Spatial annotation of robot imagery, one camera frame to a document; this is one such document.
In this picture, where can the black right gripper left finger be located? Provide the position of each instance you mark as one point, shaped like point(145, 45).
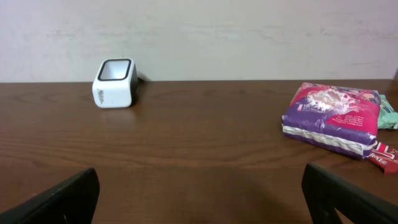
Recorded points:
point(71, 201)

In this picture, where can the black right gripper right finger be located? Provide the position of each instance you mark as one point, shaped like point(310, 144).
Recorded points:
point(327, 194)

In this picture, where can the red orange snack bar wrapper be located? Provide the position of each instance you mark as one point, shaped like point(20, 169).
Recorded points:
point(385, 157)

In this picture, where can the purple Carefree packet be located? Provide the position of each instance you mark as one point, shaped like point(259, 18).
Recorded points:
point(340, 119)

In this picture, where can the mint green snack packet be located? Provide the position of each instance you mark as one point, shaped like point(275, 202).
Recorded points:
point(388, 116)

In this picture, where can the white barcode scanner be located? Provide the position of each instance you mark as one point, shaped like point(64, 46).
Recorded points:
point(115, 84)

